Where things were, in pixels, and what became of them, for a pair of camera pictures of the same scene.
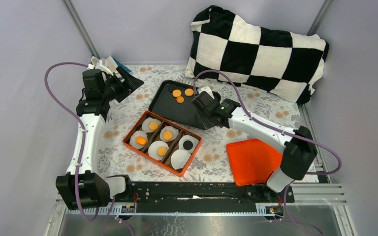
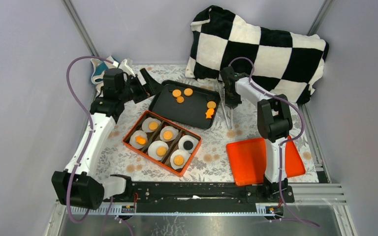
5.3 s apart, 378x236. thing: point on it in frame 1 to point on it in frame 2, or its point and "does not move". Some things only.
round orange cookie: [162, 151] does not move
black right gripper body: [205, 122] to [232, 99]
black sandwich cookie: [187, 145] does not move
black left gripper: [133, 82] to [154, 86]
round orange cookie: [167, 135] does not move
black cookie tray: [173, 100] does not move
